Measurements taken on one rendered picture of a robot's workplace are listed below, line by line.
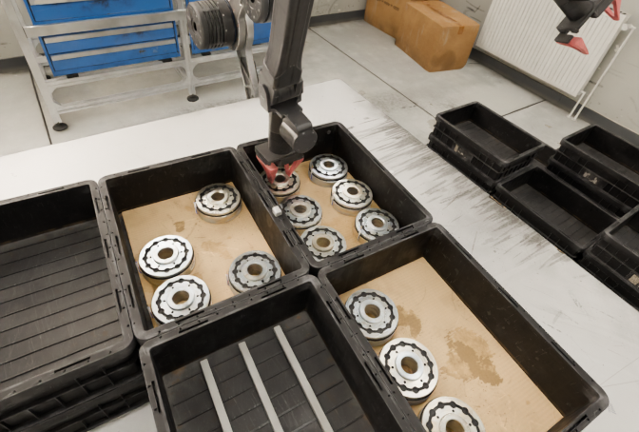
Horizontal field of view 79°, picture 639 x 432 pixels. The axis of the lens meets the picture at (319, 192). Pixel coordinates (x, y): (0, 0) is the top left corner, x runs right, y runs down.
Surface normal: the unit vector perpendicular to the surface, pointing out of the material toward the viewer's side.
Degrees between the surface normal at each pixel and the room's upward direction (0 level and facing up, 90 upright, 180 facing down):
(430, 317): 0
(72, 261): 0
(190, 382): 0
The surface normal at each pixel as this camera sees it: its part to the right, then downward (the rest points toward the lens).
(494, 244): 0.10, -0.72
